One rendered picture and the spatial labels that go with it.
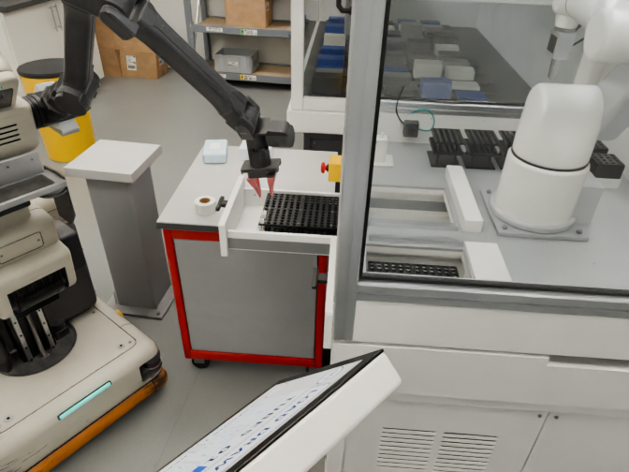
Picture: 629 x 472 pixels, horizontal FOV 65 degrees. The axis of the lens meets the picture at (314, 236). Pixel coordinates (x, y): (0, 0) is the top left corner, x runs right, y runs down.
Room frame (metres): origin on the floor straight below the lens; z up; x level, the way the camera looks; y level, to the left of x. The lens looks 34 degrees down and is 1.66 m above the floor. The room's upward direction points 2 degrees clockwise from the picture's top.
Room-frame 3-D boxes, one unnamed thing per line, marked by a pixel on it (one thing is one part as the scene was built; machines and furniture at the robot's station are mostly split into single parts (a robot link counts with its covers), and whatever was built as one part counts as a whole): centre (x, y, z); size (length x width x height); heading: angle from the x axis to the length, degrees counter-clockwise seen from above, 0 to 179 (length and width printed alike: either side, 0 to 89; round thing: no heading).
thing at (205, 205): (1.44, 0.37, 0.78); 0.07 x 0.07 x 0.04
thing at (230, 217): (1.25, 0.24, 0.87); 0.29 x 0.02 x 0.11; 177
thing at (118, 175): (1.84, 0.83, 0.38); 0.30 x 0.30 x 0.76; 82
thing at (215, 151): (1.87, 0.42, 0.78); 0.15 x 0.10 x 0.04; 7
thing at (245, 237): (1.24, 0.03, 0.86); 0.40 x 0.26 x 0.06; 87
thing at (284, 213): (1.24, 0.04, 0.87); 0.22 x 0.18 x 0.06; 87
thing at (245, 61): (5.28, 0.87, 0.22); 0.40 x 0.30 x 0.17; 82
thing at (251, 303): (1.66, 0.22, 0.38); 0.62 x 0.58 x 0.76; 177
